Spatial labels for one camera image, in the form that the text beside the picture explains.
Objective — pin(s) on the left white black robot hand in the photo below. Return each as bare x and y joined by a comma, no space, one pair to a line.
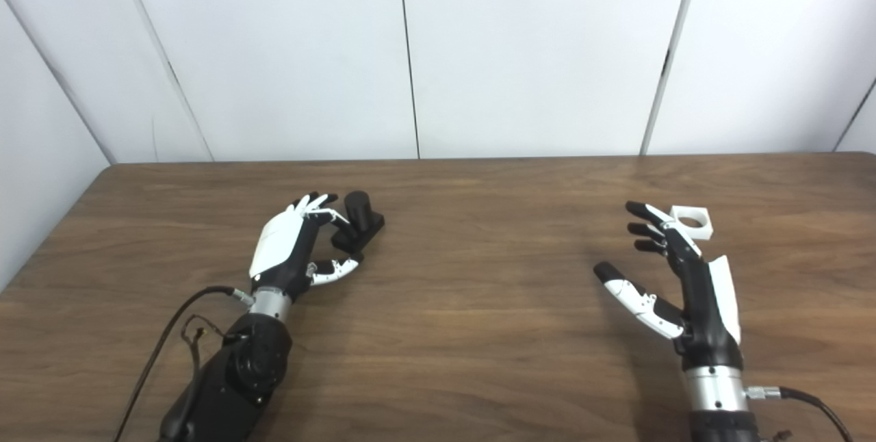
277,243

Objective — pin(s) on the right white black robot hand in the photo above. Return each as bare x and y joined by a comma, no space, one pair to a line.
705,315

